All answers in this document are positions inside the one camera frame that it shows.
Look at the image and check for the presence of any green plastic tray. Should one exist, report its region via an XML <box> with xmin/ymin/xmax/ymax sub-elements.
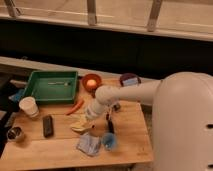
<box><xmin>23</xmin><ymin>71</ymin><xmax>78</xmax><ymax>105</ymax></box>

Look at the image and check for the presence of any yellow banana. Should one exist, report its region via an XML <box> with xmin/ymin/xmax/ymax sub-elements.
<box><xmin>70</xmin><ymin>114</ymin><xmax>95</xmax><ymax>133</ymax></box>

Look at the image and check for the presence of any small utensil in tray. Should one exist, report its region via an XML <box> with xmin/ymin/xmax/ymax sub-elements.
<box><xmin>47</xmin><ymin>82</ymin><xmax>70</xmax><ymax>86</ymax></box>

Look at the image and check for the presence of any blue sponge on plate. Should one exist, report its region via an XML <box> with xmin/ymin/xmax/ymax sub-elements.
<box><xmin>123</xmin><ymin>78</ymin><xmax>138</xmax><ymax>86</ymax></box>

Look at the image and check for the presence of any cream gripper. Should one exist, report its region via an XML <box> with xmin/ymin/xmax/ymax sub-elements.
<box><xmin>82</xmin><ymin>100</ymin><xmax>106</xmax><ymax>129</ymax></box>

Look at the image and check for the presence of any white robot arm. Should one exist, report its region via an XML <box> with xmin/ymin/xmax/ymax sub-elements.
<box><xmin>85</xmin><ymin>72</ymin><xmax>213</xmax><ymax>171</ymax></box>

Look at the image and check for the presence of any yellow ball in bowl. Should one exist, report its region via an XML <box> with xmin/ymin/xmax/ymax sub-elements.
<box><xmin>86</xmin><ymin>79</ymin><xmax>97</xmax><ymax>88</ymax></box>

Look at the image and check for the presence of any metal can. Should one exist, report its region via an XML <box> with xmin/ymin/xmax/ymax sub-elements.
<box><xmin>7</xmin><ymin>127</ymin><xmax>25</xmax><ymax>142</ymax></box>

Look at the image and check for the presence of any blue object left edge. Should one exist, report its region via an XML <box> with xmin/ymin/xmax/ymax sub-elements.
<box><xmin>9</xmin><ymin>89</ymin><xmax>24</xmax><ymax>102</ymax></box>

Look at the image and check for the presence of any crumpled grey blue cloth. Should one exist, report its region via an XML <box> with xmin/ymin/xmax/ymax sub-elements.
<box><xmin>76</xmin><ymin>133</ymin><xmax>101</xmax><ymax>156</ymax></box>

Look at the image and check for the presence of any black remote control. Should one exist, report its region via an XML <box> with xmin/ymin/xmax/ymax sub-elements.
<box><xmin>43</xmin><ymin>115</ymin><xmax>54</xmax><ymax>138</ymax></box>

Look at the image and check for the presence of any white paper cup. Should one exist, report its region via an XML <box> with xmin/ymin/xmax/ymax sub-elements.
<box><xmin>19</xmin><ymin>96</ymin><xmax>39</xmax><ymax>117</ymax></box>

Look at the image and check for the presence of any orange bowl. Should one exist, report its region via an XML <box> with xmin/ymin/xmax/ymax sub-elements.
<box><xmin>82</xmin><ymin>74</ymin><xmax>102</xmax><ymax>91</ymax></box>

